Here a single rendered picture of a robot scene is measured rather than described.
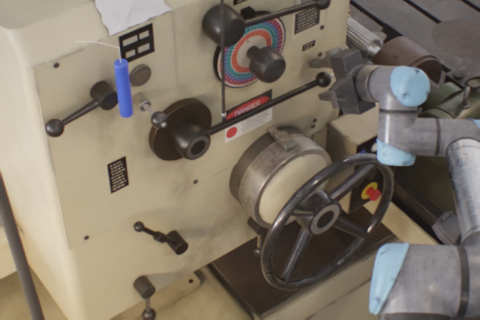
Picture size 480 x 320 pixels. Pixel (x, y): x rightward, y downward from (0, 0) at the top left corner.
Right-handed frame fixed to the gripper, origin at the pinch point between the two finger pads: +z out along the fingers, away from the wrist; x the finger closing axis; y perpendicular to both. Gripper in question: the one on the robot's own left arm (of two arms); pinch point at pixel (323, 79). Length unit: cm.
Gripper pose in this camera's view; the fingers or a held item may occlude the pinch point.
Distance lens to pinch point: 205.8
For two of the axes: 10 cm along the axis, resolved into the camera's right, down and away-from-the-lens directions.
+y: 8.1, -4.0, 4.3
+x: -3.1, -9.1, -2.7
